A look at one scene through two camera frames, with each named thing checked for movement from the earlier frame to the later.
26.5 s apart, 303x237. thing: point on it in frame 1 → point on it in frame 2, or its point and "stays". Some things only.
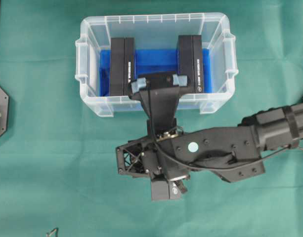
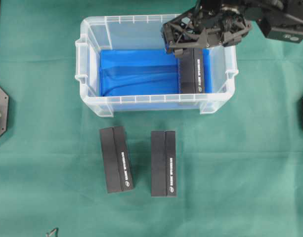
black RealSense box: x=190 y=59 stays
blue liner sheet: x=150 y=60 stays
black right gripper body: x=148 y=156 → x=211 y=22
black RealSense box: x=122 y=65 → x=117 y=167
